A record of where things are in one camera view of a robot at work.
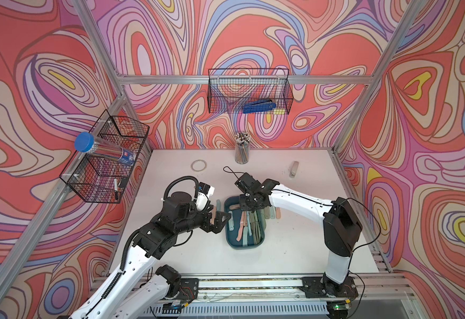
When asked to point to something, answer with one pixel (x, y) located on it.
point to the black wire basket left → (97, 179)
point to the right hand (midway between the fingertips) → (247, 210)
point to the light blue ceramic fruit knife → (218, 205)
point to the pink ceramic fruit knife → (241, 226)
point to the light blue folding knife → (272, 212)
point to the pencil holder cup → (242, 147)
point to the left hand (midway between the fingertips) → (223, 212)
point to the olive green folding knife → (267, 212)
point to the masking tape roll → (198, 165)
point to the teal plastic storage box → (246, 229)
